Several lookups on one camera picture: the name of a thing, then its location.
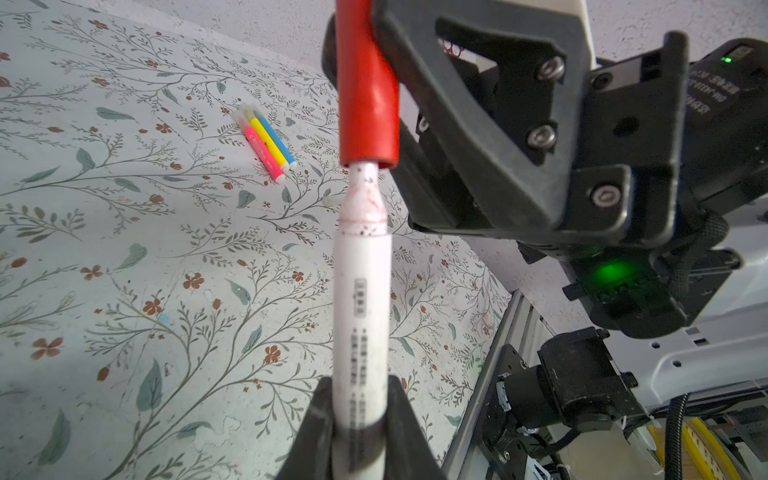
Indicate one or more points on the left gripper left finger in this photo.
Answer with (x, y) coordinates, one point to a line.
(310, 455)

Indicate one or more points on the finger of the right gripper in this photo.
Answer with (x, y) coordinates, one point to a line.
(503, 87)
(435, 195)

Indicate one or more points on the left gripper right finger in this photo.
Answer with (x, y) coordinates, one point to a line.
(408, 455)

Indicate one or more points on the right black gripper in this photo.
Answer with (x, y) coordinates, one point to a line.
(693, 136)

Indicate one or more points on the white red marker pen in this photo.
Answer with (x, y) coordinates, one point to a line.
(361, 308)

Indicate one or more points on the red pen cap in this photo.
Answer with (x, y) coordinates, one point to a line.
(367, 88)

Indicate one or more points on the blue highlighter pen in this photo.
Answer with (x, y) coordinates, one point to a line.
(273, 136)

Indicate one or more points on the pink highlighter pen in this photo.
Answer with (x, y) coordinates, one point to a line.
(260, 149)

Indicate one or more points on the yellow highlighter pen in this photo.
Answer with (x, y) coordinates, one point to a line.
(260, 128)

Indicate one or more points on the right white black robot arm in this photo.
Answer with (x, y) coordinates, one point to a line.
(590, 378)

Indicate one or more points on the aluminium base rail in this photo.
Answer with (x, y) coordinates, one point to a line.
(521, 333)

